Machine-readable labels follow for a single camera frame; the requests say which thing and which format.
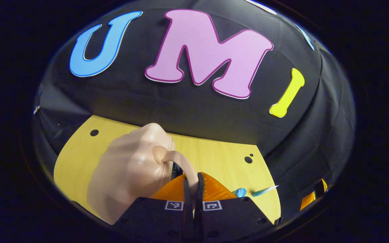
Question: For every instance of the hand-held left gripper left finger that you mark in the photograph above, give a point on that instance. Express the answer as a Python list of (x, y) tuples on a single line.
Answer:
[(187, 209)]

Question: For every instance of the silver cloth clip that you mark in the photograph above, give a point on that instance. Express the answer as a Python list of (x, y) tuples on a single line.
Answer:
[(36, 109)]

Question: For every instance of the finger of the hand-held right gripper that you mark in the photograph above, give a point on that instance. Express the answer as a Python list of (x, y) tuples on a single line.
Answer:
[(324, 185), (307, 201)]

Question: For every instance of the black backdrop cloth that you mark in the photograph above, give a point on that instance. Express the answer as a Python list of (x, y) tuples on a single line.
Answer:
[(198, 111)]

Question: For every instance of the blue skin care bottle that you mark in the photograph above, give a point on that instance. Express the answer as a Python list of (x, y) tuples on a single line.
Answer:
[(240, 192)]

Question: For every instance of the translucent blue skin care tube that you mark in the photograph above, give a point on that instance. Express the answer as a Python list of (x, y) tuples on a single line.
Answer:
[(260, 192)]

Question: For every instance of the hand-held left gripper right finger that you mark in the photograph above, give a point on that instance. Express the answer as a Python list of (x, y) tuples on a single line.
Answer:
[(199, 209)]

